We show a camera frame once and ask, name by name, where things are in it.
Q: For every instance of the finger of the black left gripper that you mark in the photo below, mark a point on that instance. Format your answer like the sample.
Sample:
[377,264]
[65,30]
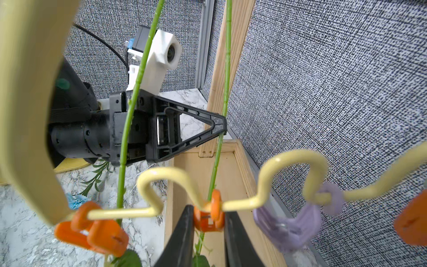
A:
[181,127]

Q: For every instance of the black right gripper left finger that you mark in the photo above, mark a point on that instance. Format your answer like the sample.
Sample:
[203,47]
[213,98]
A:
[179,249]

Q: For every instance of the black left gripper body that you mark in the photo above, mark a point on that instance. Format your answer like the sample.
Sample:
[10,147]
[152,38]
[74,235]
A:
[142,135]

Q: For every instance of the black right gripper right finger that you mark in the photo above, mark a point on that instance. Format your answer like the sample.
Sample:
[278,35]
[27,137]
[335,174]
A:
[239,251]

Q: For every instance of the orange clip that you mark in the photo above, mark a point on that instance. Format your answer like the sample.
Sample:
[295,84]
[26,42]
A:
[411,224]
[213,220]

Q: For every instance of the orange clip lowest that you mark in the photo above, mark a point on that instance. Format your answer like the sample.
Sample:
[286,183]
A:
[101,236]

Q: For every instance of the blue artificial carnation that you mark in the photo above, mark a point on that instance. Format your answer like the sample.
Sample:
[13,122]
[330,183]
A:
[86,186]

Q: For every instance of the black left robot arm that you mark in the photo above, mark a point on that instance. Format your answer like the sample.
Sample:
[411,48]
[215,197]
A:
[79,128]

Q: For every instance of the purple clip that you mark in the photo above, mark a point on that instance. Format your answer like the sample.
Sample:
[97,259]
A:
[291,234]

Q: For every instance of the wooden hanging rack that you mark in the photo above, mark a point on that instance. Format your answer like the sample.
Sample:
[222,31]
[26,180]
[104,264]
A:
[235,179]

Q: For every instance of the yellow tray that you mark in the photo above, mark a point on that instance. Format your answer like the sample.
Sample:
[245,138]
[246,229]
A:
[65,166]

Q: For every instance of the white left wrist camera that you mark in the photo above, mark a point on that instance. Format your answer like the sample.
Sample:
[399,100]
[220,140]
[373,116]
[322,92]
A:
[164,55]

